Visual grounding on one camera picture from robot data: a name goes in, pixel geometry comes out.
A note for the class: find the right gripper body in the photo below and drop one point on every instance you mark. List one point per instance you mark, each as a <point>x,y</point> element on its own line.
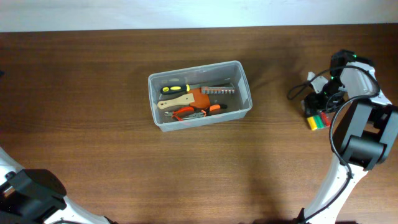
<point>328,99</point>

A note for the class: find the screwdriver set clear case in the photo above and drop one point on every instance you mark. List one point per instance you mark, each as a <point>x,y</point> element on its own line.
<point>316,119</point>

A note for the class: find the orange-black needle-nose pliers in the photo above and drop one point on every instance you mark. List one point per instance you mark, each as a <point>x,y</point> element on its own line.
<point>200,113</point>

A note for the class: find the orange bit holder strip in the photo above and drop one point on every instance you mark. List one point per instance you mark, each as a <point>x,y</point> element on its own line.
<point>217,90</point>

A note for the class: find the orange scraper wooden handle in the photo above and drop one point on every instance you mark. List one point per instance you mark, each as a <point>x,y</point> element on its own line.
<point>193,98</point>

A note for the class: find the clear plastic container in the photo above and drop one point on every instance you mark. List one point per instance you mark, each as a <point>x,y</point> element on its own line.
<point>219,74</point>

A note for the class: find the small red cutting pliers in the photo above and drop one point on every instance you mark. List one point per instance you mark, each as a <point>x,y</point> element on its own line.
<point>182,111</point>

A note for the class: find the metal file yellow-black handle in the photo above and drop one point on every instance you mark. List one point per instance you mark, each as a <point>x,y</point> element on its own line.
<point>170,90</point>

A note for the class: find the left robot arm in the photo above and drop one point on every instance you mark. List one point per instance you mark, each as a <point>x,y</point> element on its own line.
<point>38,196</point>

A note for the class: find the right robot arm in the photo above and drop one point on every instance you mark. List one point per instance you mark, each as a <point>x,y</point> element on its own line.
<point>362,126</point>

